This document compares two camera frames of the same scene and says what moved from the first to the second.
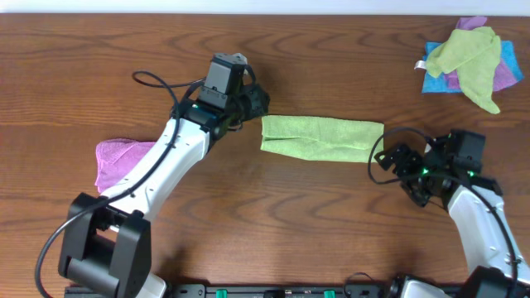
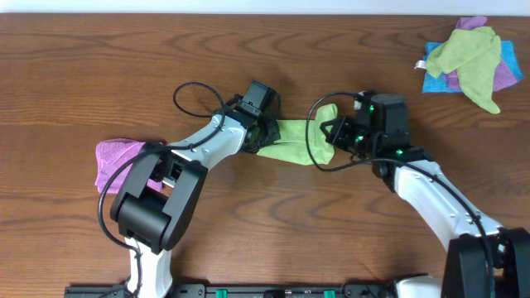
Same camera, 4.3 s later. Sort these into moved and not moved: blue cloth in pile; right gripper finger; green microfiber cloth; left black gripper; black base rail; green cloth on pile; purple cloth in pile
Moved: right gripper finger; green microfiber cloth; left black gripper
Not moved: blue cloth in pile; black base rail; purple cloth in pile; green cloth on pile
